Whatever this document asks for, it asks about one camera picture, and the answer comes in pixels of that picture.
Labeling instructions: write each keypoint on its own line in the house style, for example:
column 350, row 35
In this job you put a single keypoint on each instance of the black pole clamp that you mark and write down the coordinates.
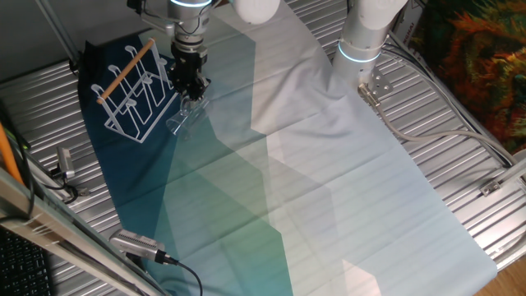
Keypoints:
column 75, row 65

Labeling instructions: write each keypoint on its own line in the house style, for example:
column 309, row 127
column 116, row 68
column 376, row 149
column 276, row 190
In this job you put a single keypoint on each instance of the small metal table bracket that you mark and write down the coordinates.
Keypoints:
column 491, row 188

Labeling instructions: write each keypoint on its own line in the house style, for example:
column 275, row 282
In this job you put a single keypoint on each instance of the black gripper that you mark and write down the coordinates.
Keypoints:
column 187, row 63

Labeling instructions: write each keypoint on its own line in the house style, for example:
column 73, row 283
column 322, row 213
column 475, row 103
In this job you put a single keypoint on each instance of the cardboard box red print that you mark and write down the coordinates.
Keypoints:
column 407, row 24

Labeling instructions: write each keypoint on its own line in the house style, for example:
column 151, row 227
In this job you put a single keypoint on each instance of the orange tube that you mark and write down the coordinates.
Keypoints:
column 8, row 154

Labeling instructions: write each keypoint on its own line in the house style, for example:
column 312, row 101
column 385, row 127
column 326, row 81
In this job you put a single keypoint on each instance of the white metal bar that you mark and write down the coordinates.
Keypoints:
column 513, row 172

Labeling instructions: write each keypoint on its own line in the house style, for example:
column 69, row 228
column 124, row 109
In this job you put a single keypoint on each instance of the teal white gradient tablecloth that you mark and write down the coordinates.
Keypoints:
column 308, row 185

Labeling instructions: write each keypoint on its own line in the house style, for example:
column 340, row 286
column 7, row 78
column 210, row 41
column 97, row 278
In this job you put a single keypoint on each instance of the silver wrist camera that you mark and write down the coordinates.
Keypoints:
column 158, row 20

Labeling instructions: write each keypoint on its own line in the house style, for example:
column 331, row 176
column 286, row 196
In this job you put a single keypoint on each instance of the orange green patterned fabric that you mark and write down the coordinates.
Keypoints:
column 472, row 49

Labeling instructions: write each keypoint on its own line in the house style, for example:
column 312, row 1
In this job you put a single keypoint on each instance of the clear plastic cup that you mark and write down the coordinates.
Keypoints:
column 185, row 121

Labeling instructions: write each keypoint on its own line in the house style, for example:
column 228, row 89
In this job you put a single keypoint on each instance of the silver exterior camera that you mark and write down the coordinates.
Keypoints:
column 135, row 244
column 65, row 162

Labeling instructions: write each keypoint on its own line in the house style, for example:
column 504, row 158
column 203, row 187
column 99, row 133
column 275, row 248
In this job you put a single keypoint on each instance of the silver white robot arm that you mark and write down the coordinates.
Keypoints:
column 361, row 37

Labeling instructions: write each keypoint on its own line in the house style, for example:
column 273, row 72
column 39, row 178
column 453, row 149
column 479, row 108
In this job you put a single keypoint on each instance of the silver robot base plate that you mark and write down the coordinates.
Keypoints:
column 380, row 82

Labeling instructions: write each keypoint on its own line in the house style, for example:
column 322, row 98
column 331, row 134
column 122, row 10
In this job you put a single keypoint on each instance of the black keyboard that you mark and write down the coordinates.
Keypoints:
column 20, row 267

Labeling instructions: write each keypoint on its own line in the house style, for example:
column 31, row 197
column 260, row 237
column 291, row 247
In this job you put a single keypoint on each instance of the aluminium frame rail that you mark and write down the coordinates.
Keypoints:
column 61, row 230

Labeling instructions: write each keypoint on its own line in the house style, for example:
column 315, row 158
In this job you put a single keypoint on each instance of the black clamp tool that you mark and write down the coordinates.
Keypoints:
column 83, row 191

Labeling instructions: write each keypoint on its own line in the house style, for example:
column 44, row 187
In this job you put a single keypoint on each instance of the grey metal frame pole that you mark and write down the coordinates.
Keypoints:
column 58, row 30

